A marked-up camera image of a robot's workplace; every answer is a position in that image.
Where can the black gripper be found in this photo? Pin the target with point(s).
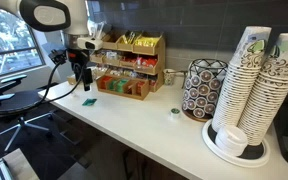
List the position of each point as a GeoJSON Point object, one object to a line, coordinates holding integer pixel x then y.
{"type": "Point", "coordinates": [78, 60]}

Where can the green sachet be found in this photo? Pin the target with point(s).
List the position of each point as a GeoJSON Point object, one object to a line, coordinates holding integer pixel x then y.
{"type": "Point", "coordinates": [89, 102]}

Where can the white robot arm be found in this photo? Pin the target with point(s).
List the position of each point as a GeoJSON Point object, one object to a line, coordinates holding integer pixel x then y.
{"type": "Point", "coordinates": [67, 16]}

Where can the wooden sachet case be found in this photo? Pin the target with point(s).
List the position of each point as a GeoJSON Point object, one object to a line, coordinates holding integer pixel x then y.
{"type": "Point", "coordinates": [125, 87]}

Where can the wooden tiered organizer shelf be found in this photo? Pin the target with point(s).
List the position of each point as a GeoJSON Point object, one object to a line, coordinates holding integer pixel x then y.
{"type": "Point", "coordinates": [133, 54]}

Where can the small patterned paper cup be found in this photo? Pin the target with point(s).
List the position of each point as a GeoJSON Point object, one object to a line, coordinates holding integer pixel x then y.
{"type": "Point", "coordinates": [169, 75]}

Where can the black office chair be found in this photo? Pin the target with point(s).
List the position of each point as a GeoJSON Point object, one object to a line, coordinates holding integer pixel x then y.
{"type": "Point", "coordinates": [16, 105]}

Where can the left paper cup stack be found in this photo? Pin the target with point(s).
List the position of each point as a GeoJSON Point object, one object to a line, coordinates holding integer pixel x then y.
{"type": "Point", "coordinates": [242, 71]}

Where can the paper cup stack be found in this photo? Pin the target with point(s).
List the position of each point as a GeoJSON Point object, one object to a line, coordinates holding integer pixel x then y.
{"type": "Point", "coordinates": [242, 71]}
{"type": "Point", "coordinates": [267, 94]}

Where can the white lid stack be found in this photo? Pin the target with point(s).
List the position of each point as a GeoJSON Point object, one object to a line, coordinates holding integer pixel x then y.
{"type": "Point", "coordinates": [231, 140]}

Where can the right paper cup stack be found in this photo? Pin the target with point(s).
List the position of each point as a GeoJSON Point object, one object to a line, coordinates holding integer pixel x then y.
{"type": "Point", "coordinates": [267, 94]}

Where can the white round tray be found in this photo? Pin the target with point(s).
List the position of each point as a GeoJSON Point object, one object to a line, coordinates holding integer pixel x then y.
{"type": "Point", "coordinates": [252, 156]}

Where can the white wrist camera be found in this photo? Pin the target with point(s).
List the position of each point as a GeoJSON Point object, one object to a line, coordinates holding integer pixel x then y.
{"type": "Point", "coordinates": [89, 43]}

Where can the black wire pod holder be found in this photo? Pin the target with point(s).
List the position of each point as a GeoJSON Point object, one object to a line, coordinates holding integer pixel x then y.
{"type": "Point", "coordinates": [202, 86]}

